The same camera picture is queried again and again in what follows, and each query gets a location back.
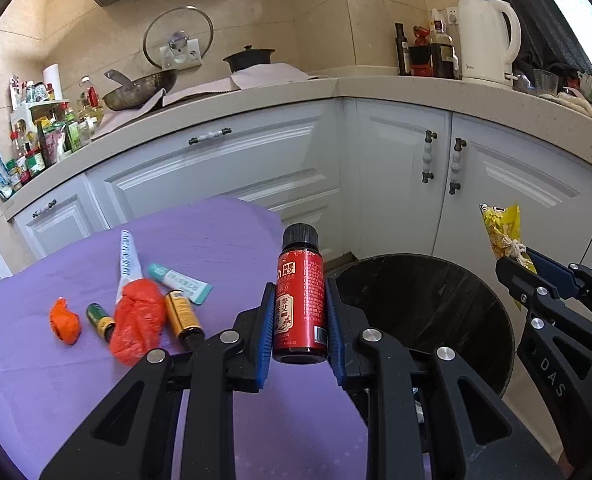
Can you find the dark slim oil bottle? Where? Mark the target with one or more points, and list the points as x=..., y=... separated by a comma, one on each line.
x=401, y=50

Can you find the yellow knotted wrapper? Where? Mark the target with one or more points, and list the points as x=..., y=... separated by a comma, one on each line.
x=501, y=230

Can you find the pale cloth on stove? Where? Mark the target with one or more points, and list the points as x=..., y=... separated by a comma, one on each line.
x=266, y=75

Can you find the glass pot lid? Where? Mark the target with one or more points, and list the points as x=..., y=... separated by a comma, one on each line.
x=161, y=27

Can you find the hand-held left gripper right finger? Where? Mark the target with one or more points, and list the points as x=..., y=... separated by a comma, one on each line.
x=335, y=330

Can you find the small white cabinet door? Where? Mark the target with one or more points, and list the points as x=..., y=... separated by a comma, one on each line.
x=61, y=225

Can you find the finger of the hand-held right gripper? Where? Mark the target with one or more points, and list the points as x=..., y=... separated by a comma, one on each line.
x=521, y=280
x=556, y=275

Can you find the red plastic bag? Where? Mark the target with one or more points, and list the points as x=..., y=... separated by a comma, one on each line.
x=136, y=320

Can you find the red jar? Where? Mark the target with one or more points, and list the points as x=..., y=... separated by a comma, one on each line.
x=421, y=60

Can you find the white electric kettle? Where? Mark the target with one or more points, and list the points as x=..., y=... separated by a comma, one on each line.
x=483, y=40

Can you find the amber yellow label bottle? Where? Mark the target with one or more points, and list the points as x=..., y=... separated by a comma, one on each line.
x=181, y=315

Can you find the teal and white tube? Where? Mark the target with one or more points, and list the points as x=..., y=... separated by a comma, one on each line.
x=181, y=280

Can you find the cream dish towel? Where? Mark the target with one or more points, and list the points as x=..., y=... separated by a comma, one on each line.
x=581, y=105

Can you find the white lid holder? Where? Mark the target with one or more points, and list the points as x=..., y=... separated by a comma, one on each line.
x=181, y=55

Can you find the green label small bottle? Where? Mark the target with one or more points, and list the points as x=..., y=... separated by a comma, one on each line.
x=98, y=317

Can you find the black lined trash bin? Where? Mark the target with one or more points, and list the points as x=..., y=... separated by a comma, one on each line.
x=426, y=300

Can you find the clear cooking oil bottle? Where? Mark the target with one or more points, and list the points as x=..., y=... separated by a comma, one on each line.
x=90, y=102

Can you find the red small bottle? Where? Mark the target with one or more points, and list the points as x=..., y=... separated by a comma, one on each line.
x=298, y=300

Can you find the black pot with lid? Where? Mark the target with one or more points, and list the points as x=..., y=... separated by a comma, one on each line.
x=248, y=60

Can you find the white striped tube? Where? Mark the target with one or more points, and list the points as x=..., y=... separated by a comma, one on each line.
x=127, y=260

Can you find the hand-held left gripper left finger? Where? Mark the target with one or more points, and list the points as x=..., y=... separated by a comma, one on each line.
x=263, y=330

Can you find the small orange plastic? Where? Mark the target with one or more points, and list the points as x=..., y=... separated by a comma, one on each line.
x=65, y=322

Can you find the clear measuring cup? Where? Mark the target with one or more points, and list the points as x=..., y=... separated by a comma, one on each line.
x=545, y=82

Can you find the cluster of seasoning bottles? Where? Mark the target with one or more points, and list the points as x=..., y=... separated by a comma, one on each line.
x=46, y=135

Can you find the white paper towel roll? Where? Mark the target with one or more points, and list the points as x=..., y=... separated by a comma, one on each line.
x=52, y=82

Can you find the steel wok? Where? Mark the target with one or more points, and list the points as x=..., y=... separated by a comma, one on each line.
x=136, y=92

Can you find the white wall outlet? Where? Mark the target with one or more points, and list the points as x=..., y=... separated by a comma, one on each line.
x=452, y=15

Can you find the dark soy sauce bottle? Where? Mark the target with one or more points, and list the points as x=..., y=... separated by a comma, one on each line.
x=443, y=52

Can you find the wide white cabinet door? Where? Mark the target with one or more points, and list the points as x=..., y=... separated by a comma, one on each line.
x=226, y=175

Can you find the dark window curtain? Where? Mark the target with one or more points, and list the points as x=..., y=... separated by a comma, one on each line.
x=541, y=10

